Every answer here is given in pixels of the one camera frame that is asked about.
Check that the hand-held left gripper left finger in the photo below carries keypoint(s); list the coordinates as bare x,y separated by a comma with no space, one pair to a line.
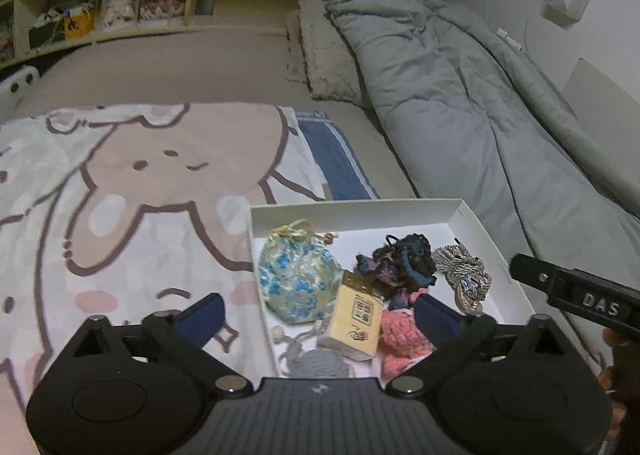
202,320

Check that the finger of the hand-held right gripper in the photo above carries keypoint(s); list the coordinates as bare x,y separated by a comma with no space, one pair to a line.
532,275

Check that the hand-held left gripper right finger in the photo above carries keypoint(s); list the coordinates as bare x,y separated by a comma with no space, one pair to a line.
435,324

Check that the pink crochet scrunchie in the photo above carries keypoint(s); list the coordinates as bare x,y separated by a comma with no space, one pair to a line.
402,341

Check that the grey patterned knotted charm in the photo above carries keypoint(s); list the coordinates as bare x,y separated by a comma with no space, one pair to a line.
462,275

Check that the dark crochet scrunchie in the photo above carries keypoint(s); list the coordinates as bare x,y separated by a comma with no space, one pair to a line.
405,255

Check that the small beige paper box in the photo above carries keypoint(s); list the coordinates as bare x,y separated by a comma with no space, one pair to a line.
352,320

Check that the white shallow tray box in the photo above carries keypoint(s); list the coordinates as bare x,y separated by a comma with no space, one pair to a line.
350,220

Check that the person's right hand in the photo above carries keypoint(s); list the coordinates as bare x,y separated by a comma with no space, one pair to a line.
627,385

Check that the cartoon printed blanket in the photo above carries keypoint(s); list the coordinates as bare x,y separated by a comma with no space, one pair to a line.
125,185

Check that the blue striped cloth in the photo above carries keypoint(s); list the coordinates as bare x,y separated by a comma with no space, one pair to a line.
332,160

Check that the grey duvet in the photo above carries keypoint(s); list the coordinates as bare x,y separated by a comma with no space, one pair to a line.
450,100

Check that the beige fluffy pillow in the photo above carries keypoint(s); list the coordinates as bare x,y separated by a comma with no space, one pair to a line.
325,55

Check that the white appliance with round holes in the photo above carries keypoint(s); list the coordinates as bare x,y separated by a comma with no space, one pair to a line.
17,85

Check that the yellow bag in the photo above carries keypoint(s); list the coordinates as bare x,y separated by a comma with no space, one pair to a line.
79,26

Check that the white wall socket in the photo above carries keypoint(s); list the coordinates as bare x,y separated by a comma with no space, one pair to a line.
510,39

